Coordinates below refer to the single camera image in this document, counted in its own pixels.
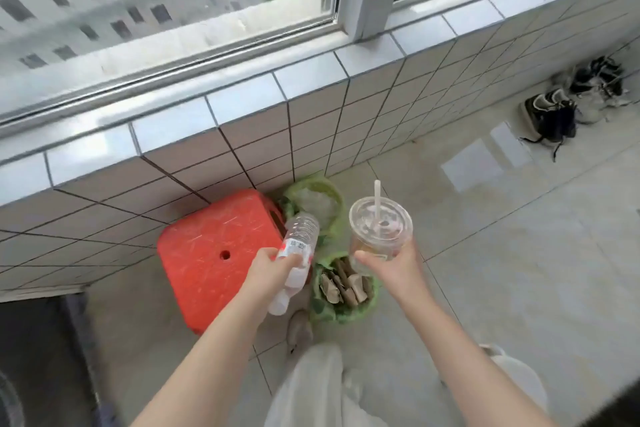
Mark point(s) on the black high-top sneaker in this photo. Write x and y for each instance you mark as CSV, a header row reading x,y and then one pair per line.
x,y
550,116

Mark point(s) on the person's left forearm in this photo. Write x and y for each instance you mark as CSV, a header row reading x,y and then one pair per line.
x,y
210,366

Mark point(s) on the white drinking straw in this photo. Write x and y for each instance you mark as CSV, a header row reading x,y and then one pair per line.
x,y
377,201

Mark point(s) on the green-lined bin with clear waste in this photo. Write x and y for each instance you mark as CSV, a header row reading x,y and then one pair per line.
x,y
320,196

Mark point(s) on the red plastic stool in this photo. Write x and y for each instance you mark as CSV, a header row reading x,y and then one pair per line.
x,y
215,251

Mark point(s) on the person's right forearm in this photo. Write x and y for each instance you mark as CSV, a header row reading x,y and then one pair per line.
x,y
465,366

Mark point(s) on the person's right thumb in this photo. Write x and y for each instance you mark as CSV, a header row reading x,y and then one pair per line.
x,y
372,260

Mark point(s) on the clear plastic lidded cup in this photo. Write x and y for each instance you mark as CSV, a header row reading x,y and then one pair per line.
x,y
372,234

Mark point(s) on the brown cardboard scraps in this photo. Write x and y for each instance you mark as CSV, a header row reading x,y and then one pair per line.
x,y
345,284

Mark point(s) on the person's beige left shoe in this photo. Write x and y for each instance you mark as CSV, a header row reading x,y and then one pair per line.
x,y
299,331

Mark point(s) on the person's white trousers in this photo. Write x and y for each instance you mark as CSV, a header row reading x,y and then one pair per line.
x,y
315,391

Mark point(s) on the person's beige shoe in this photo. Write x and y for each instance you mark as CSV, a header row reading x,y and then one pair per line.
x,y
492,349
299,331

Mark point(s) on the dark grey appliance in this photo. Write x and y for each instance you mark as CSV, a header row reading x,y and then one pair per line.
x,y
45,361

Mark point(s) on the person's left hand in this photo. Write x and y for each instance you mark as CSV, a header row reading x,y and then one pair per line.
x,y
265,274

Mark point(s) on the person's left thumb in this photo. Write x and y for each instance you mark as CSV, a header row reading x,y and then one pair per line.
x,y
289,264

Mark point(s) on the clear plastic water bottle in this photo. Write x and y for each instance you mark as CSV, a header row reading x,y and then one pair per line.
x,y
301,234

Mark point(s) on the person's right hand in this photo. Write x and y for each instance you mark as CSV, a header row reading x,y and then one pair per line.
x,y
400,276

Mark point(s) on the green-lined bin with cardboard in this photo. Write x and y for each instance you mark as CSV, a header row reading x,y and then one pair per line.
x,y
345,314

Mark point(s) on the black and white sneaker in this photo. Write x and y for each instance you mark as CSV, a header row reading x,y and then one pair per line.
x,y
597,74

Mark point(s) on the person's beige right shoe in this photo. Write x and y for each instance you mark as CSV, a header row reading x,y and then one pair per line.
x,y
492,349

